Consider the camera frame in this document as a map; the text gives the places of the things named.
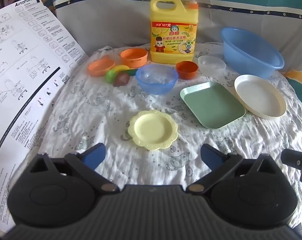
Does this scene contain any green square plate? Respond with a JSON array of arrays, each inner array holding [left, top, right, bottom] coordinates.
[[180, 82, 246, 130]]

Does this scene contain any white round plate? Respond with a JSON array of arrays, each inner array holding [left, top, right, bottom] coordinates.
[[234, 74, 287, 119]]

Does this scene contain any yellow toy banana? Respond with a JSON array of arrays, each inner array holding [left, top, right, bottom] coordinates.
[[111, 65, 130, 73]]

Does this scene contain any small clear plastic bowl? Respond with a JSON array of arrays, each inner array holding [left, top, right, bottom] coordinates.
[[198, 55, 227, 73]]

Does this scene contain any yellow scalloped plate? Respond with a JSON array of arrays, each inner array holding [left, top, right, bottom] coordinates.
[[127, 110, 178, 151]]

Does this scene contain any brown toy chestnut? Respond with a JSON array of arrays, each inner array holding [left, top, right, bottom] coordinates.
[[113, 73, 130, 87]]

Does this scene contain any yellow dish soap bottle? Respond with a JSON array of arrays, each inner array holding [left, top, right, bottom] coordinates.
[[150, 0, 199, 63]]

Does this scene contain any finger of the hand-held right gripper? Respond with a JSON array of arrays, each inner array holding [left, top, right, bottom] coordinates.
[[281, 148, 302, 167]]

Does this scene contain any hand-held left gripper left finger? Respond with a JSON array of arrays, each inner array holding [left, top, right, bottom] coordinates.
[[28, 143, 121, 194]]

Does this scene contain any white printed instruction sheet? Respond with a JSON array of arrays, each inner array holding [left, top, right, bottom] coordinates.
[[0, 0, 89, 233]]

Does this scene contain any grey teal star-trimmed bedding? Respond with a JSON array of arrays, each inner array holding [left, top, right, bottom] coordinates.
[[49, 0, 302, 90]]

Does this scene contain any white cat-print cloth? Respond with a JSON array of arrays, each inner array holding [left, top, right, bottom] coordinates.
[[38, 42, 302, 230]]

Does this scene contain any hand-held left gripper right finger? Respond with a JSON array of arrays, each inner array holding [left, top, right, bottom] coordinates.
[[185, 144, 281, 193]]

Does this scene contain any dark orange plastic cup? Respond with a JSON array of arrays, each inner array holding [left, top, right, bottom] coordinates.
[[176, 61, 199, 80]]

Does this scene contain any light orange round bowl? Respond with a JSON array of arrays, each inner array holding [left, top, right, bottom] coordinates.
[[120, 48, 148, 68]]

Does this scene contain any clear blue plastic bowl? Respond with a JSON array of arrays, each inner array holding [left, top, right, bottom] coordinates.
[[135, 64, 179, 95]]

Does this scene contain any small orange toy pan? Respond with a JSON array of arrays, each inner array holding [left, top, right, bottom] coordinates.
[[88, 56, 115, 77]]

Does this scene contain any large blue plastic basin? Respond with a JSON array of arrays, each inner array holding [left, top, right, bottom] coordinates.
[[221, 27, 285, 80]]

